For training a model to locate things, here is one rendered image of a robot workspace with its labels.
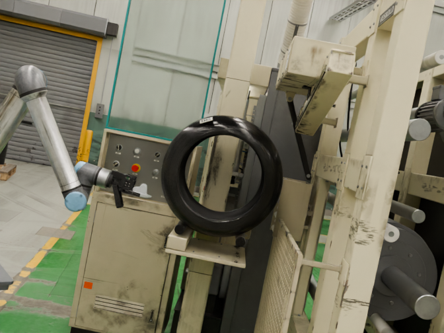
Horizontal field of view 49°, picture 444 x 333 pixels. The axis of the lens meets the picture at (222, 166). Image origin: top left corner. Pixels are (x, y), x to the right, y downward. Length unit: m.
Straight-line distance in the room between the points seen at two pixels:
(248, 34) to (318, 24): 9.89
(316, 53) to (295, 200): 0.84
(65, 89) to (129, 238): 8.98
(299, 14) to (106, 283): 1.92
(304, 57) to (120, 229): 1.52
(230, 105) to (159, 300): 1.21
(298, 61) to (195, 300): 1.38
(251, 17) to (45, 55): 9.49
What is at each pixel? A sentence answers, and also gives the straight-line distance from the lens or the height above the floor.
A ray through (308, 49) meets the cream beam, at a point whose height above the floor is 1.74.
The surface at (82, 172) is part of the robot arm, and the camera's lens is 2.32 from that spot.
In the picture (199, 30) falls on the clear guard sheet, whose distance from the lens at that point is 2.87.
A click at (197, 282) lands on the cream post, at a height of 0.57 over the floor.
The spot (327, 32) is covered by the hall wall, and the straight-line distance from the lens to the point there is 12.49.
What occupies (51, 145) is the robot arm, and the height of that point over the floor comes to 1.17.
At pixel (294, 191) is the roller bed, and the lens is 2.47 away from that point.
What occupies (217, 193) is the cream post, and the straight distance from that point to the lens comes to 2.53.
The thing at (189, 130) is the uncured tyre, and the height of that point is 1.35.
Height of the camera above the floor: 1.33
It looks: 3 degrees down
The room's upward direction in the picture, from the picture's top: 11 degrees clockwise
